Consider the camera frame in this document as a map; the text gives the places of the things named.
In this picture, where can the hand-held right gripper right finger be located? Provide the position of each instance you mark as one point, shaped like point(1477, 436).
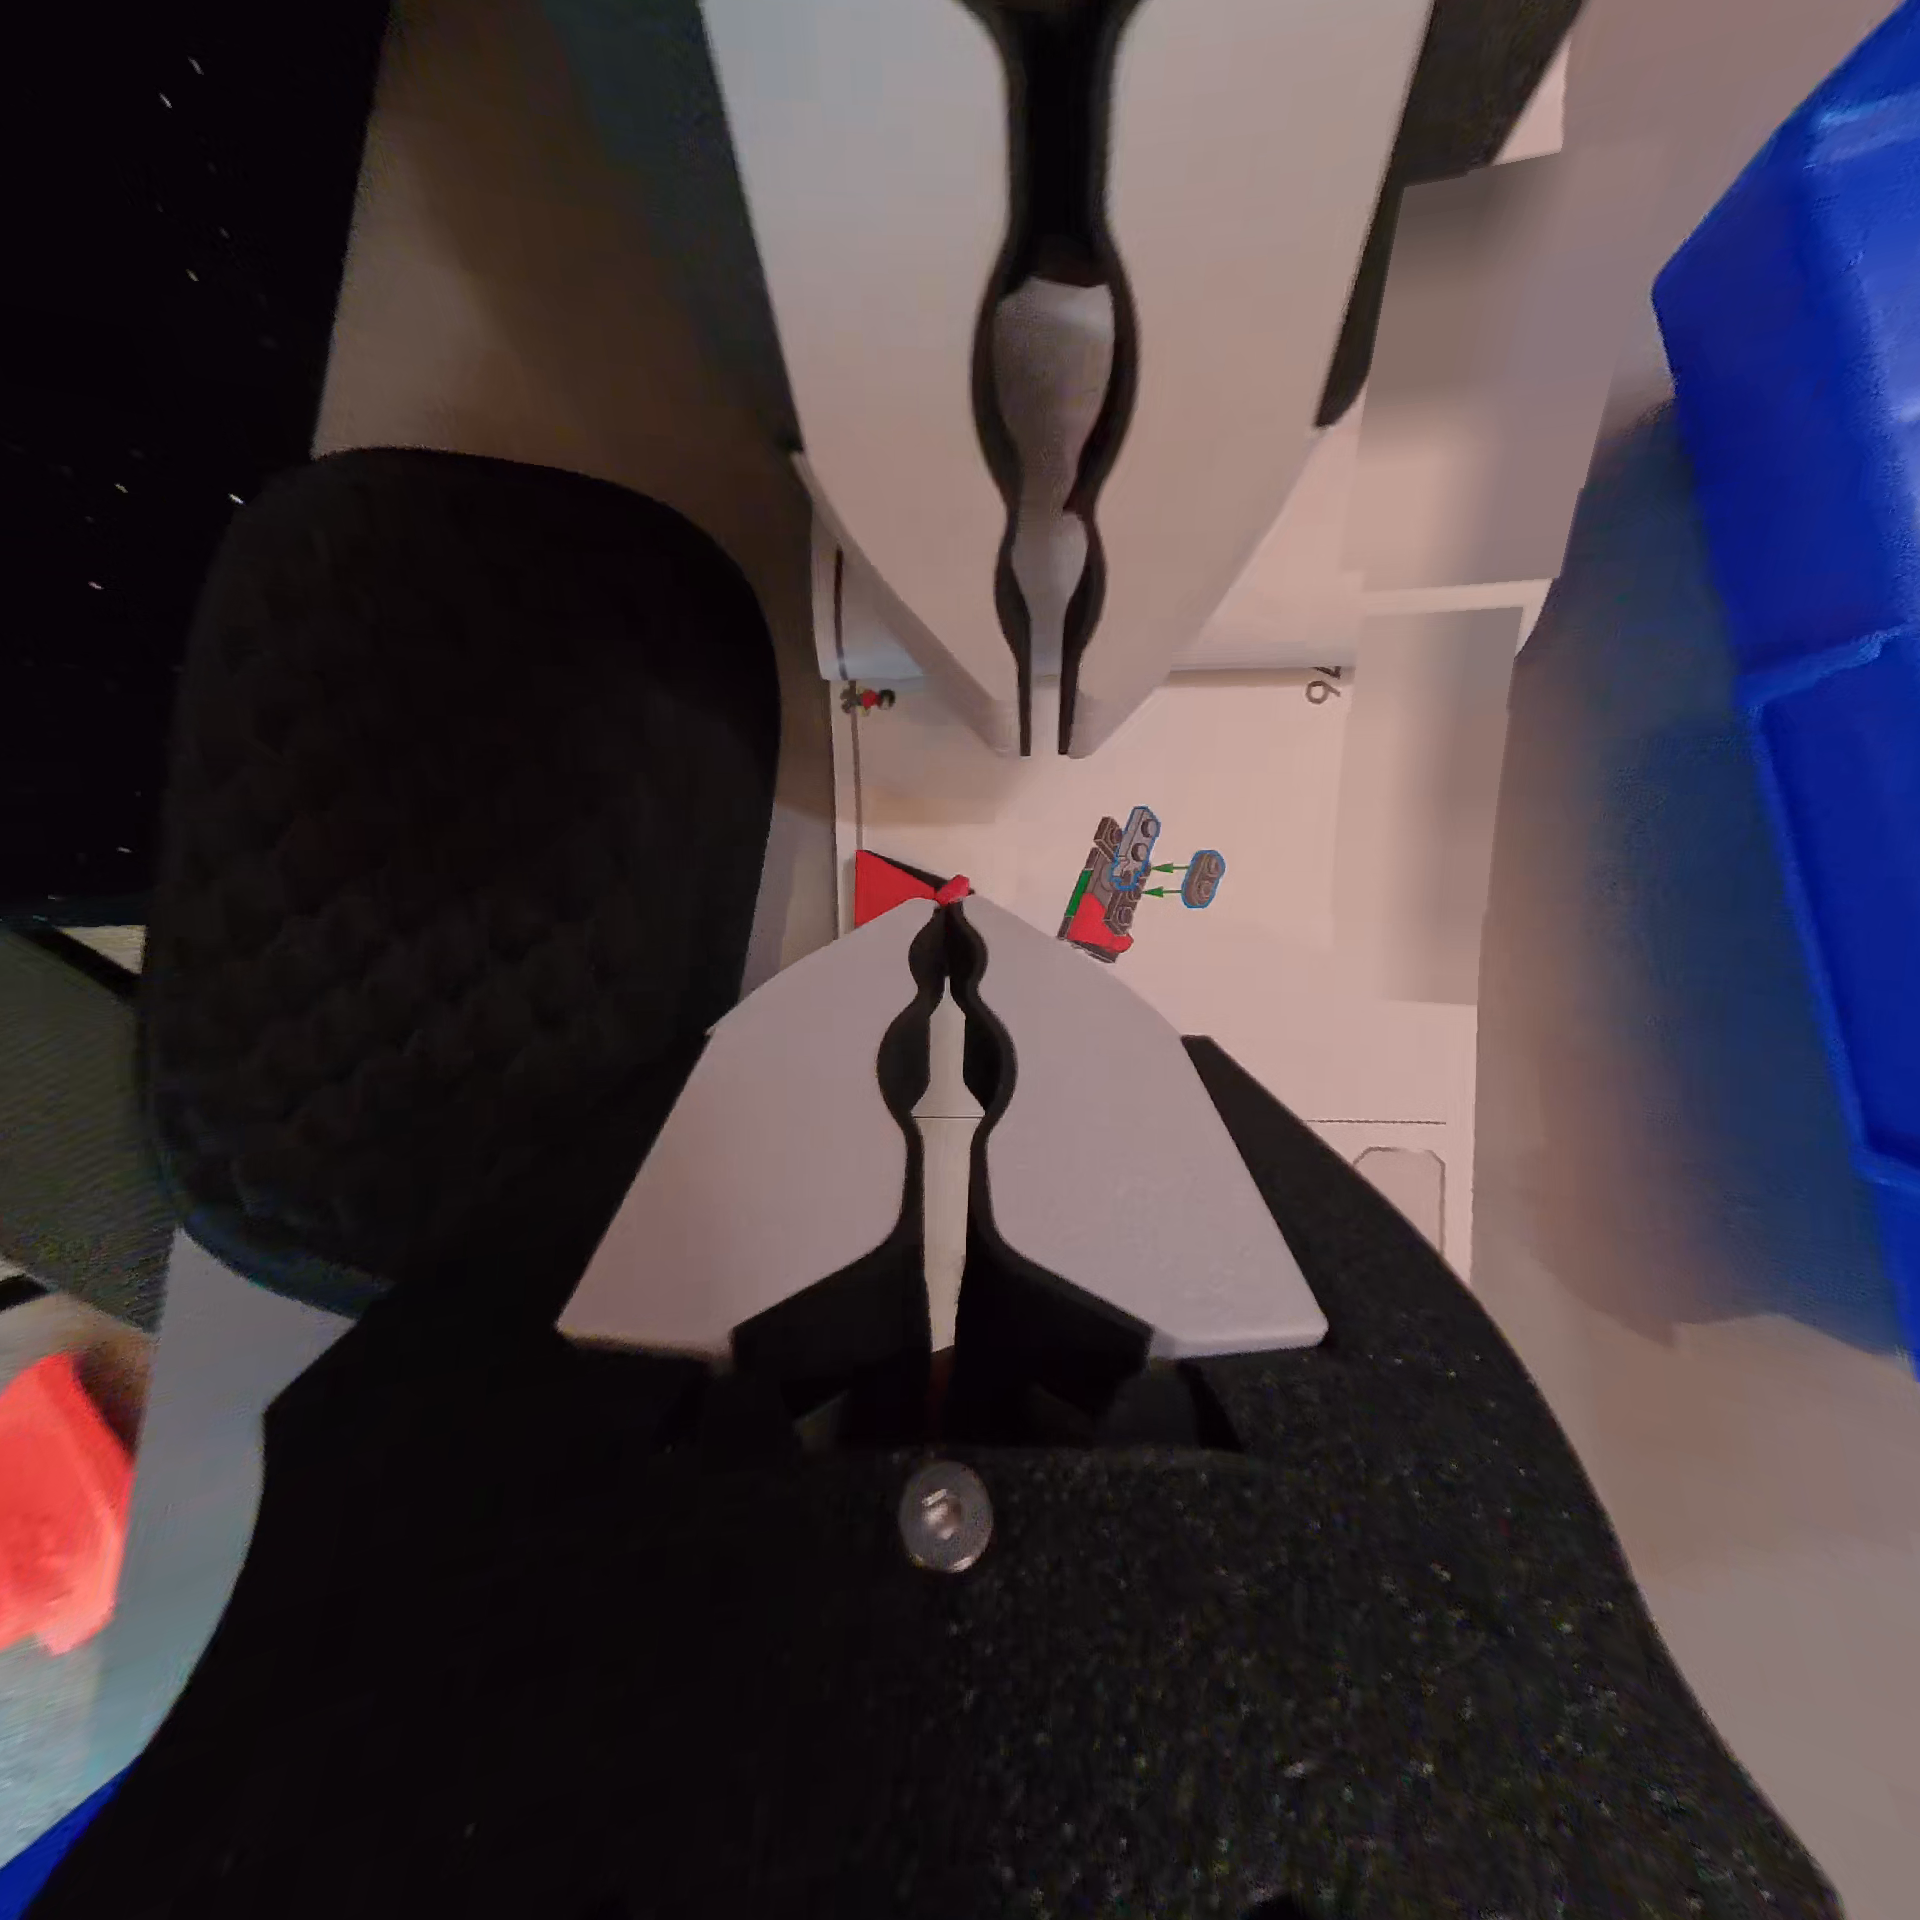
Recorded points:
point(1141, 1170)

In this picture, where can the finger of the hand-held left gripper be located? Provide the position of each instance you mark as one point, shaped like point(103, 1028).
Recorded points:
point(885, 299)
point(1245, 299)

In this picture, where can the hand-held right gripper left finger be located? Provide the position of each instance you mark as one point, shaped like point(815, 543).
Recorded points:
point(751, 1170)

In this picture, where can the small red toy brick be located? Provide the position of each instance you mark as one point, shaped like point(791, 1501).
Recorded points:
point(956, 891)

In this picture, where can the toy instruction booklet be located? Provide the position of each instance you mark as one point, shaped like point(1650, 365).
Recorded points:
point(1277, 930)

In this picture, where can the large blue storage bin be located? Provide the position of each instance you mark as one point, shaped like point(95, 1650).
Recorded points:
point(1815, 451)

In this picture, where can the black quilted pouch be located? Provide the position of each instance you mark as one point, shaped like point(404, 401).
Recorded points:
point(452, 825)

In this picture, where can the grey mesh chair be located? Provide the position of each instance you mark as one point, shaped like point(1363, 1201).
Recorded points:
point(61, 1124)

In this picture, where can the person's dark clothing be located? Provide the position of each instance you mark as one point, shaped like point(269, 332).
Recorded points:
point(150, 451)

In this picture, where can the red plastic toy piece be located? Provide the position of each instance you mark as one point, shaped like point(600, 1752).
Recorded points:
point(53, 1500)

